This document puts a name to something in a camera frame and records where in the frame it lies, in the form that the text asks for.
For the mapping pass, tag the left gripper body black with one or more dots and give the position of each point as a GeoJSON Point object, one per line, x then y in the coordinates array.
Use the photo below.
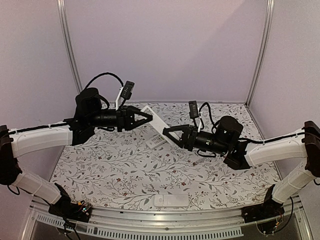
{"type": "Point", "coordinates": [122, 120]}

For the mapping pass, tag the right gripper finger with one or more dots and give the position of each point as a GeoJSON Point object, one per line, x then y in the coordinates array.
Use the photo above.
{"type": "Point", "coordinates": [179, 130]}
{"type": "Point", "coordinates": [173, 138]}

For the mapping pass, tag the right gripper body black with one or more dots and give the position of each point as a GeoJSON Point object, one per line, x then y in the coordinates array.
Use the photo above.
{"type": "Point", "coordinates": [189, 144]}

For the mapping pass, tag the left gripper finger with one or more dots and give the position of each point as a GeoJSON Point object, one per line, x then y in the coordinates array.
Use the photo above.
{"type": "Point", "coordinates": [132, 124]}
{"type": "Point", "coordinates": [138, 114]}

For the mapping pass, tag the long white remote control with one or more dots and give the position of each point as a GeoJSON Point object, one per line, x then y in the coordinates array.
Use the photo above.
{"type": "Point", "coordinates": [157, 123]}

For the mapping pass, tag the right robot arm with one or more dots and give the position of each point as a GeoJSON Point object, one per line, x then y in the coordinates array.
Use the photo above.
{"type": "Point", "coordinates": [241, 153]}

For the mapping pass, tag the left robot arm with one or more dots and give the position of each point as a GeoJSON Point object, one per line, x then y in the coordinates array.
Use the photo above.
{"type": "Point", "coordinates": [89, 115]}

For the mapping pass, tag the white remote with buttons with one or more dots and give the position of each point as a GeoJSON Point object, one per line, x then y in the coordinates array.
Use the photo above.
{"type": "Point", "coordinates": [155, 142]}

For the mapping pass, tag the floral table mat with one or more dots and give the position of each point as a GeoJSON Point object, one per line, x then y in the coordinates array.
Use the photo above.
{"type": "Point", "coordinates": [118, 170]}

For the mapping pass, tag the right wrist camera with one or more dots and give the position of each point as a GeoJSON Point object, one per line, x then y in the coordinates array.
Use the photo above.
{"type": "Point", "coordinates": [193, 109]}

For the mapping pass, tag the aluminium front rail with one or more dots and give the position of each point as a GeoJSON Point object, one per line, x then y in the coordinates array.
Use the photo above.
{"type": "Point", "coordinates": [123, 224]}

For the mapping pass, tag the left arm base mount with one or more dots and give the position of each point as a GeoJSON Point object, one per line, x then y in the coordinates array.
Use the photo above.
{"type": "Point", "coordinates": [65, 208]}

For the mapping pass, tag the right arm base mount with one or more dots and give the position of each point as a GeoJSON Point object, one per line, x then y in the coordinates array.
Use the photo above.
{"type": "Point", "coordinates": [265, 210]}

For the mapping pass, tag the left aluminium frame post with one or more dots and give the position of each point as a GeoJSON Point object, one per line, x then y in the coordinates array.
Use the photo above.
{"type": "Point", "coordinates": [68, 44]}

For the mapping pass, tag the aluminium frame post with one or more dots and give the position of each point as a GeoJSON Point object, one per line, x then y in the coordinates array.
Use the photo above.
{"type": "Point", "coordinates": [68, 44]}
{"type": "Point", "coordinates": [270, 4]}

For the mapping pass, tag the right aluminium frame post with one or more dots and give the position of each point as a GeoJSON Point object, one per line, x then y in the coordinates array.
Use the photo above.
{"type": "Point", "coordinates": [270, 4]}

